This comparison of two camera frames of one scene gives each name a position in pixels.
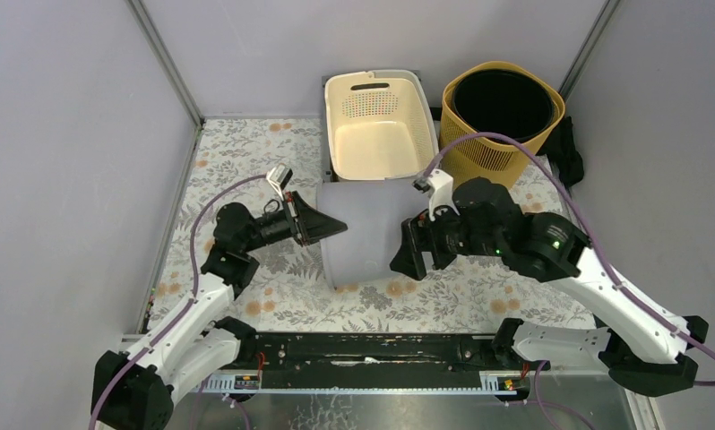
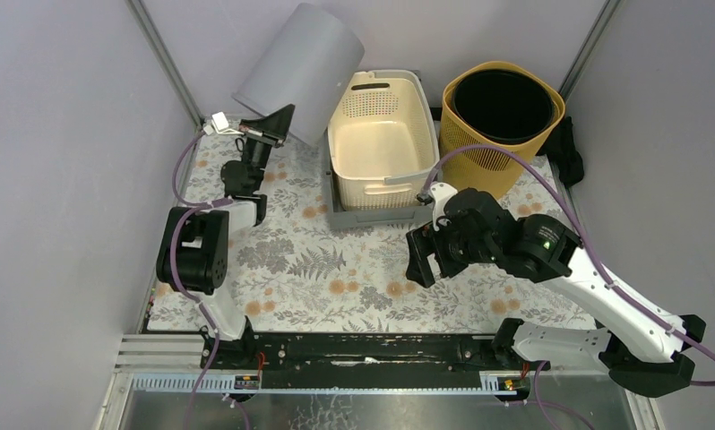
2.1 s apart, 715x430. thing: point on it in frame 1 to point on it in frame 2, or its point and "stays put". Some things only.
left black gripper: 301,219 to 262,133
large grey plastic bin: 374,212 to 307,62
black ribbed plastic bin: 502,101 stays put
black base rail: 374,355 stays put
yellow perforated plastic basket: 497,97 stays put
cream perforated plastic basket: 379,125 stays put
